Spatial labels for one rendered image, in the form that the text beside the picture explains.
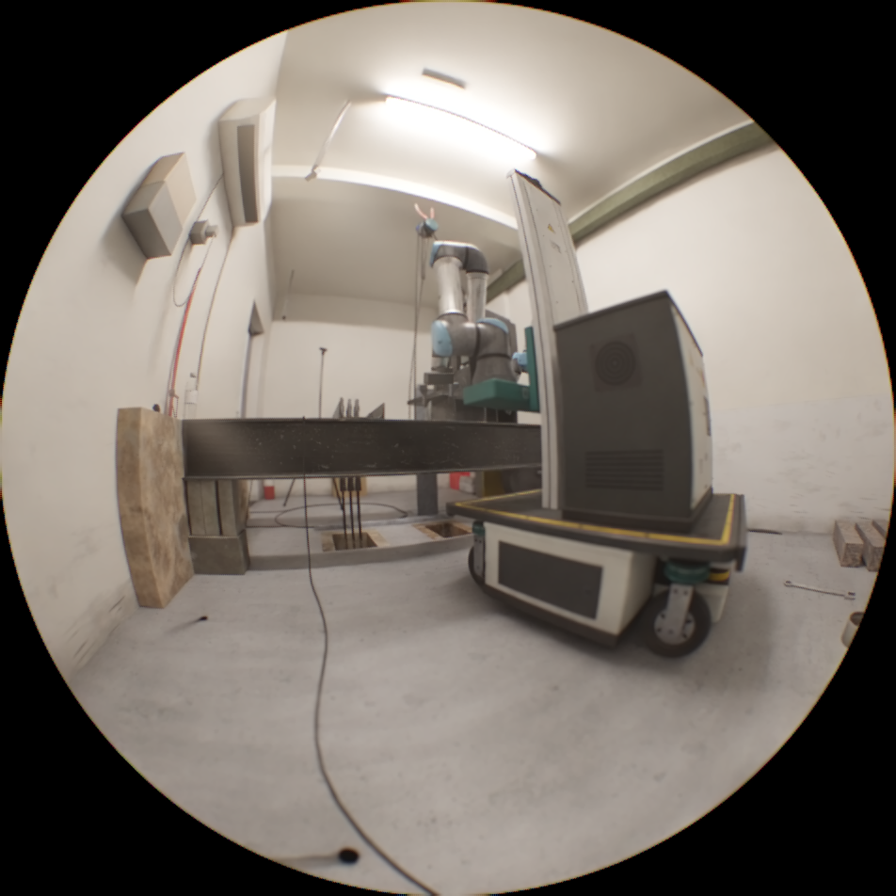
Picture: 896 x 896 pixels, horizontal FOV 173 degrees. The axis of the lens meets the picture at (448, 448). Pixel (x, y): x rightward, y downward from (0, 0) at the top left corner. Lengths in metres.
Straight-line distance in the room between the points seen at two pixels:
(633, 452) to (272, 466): 1.28
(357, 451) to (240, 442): 0.53
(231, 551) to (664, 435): 1.49
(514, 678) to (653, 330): 0.81
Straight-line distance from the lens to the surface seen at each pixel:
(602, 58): 2.62
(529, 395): 1.00
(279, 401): 4.16
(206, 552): 1.42
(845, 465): 2.13
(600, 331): 0.77
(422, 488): 2.45
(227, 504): 1.36
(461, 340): 0.96
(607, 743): 0.62
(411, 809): 0.53
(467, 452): 1.53
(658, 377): 0.69
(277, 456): 1.34
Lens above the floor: 0.50
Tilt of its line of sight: 1 degrees up
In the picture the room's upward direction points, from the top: 1 degrees counter-clockwise
